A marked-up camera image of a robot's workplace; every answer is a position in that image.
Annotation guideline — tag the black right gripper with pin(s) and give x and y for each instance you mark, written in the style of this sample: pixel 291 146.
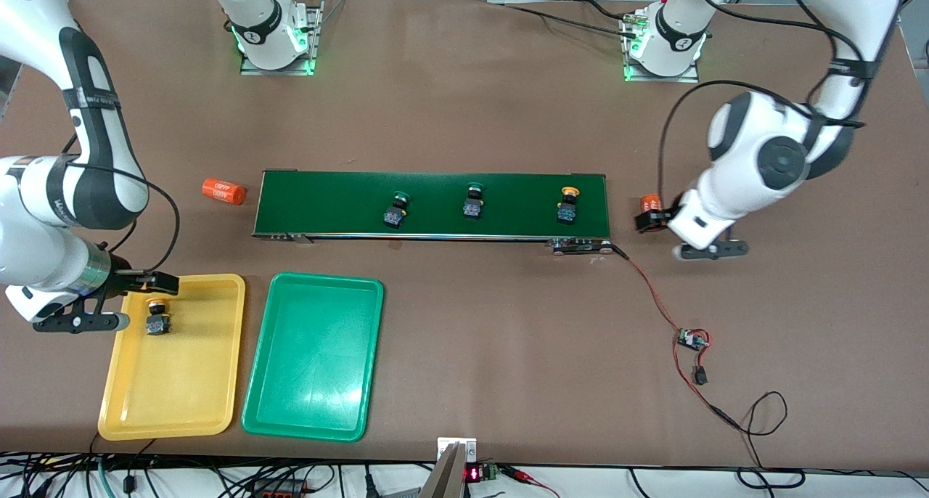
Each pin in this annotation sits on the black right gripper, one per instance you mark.
pixel 128 281

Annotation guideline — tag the green push button switch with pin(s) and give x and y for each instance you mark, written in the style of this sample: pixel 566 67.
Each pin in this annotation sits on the green push button switch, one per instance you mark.
pixel 472 209
pixel 393 218

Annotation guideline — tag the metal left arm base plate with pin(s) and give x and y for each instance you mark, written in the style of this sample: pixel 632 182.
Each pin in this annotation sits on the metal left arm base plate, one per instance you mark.
pixel 653 80

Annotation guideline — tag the small metal bracket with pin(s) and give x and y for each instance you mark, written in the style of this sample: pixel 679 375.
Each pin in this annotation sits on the small metal bracket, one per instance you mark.
pixel 470 451

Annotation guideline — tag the orange and black power strip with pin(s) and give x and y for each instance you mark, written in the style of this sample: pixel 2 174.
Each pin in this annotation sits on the orange and black power strip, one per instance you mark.
pixel 283 489

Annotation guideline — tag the green plastic tray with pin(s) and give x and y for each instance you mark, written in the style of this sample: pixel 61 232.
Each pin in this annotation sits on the green plastic tray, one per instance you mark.
pixel 312 360

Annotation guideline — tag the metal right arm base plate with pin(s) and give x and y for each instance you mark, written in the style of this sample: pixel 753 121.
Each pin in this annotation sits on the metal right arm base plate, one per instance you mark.
pixel 254 70

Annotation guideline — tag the red clip lead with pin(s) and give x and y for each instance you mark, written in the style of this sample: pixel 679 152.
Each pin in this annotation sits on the red clip lead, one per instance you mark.
pixel 519 473

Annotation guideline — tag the red digit display module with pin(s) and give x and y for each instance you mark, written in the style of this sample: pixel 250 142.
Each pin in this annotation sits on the red digit display module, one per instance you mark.
pixel 473 474

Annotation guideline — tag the small green circuit board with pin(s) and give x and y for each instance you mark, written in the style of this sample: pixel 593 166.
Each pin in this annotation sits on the small green circuit board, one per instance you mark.
pixel 691 340

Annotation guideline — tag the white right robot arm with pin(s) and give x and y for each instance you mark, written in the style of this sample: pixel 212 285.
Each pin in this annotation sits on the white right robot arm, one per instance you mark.
pixel 43 193

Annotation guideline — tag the green belt conveyor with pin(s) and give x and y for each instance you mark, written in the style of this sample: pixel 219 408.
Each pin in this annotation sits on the green belt conveyor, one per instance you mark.
pixel 326 207

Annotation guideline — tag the grey camera mount bar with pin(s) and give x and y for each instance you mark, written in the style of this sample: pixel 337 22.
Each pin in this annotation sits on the grey camera mount bar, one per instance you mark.
pixel 444 480

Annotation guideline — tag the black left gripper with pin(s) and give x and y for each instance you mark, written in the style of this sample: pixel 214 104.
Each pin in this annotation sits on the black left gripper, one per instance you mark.
pixel 668 213

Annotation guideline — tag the orange 4680 battery cylinder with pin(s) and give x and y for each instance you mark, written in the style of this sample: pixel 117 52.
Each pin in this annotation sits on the orange 4680 battery cylinder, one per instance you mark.
pixel 648 204
pixel 223 191

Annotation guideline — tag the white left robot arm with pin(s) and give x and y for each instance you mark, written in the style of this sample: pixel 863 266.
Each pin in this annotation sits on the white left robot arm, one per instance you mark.
pixel 769 157

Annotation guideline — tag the yellow plastic tray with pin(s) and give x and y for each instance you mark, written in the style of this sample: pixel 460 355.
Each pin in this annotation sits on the yellow plastic tray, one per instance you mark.
pixel 174 396

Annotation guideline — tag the yellow push button switch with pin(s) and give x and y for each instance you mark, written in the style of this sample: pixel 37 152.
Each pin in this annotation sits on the yellow push button switch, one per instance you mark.
pixel 566 213
pixel 157 327

